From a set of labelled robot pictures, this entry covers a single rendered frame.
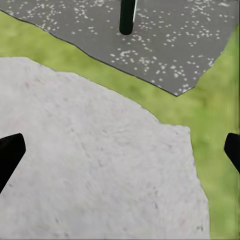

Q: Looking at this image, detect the insectifuge atomizer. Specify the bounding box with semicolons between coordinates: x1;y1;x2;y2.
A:
119;0;136;35

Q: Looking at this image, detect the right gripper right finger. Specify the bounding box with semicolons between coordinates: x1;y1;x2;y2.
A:
224;132;240;173

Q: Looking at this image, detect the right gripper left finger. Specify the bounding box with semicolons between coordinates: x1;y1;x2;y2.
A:
0;133;26;193

